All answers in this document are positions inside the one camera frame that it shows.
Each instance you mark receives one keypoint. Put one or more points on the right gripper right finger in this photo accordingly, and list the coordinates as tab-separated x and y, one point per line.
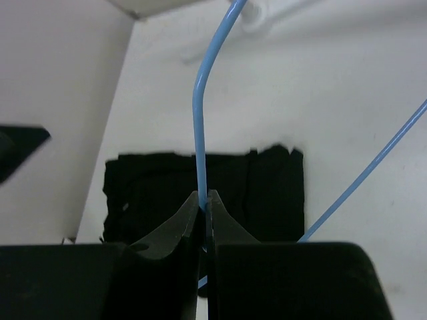
247	279

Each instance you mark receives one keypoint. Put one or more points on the light blue wire hanger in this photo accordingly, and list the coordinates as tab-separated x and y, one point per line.
346	81

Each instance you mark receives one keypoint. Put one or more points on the white clothes rack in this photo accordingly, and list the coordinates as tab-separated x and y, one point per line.
259	17

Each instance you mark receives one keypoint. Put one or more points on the black trousers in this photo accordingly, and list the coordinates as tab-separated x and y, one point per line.
262	190

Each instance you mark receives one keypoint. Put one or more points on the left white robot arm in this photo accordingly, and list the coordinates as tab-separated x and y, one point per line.
18	143

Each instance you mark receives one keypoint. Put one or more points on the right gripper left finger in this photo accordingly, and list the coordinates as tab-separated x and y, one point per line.
153	278

